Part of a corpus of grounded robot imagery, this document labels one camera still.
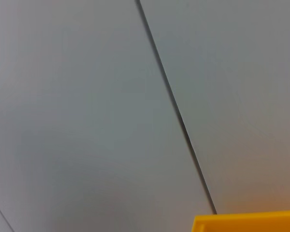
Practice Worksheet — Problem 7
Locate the yellow plastic storage bin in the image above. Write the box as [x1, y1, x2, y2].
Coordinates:
[191, 209, 290, 232]

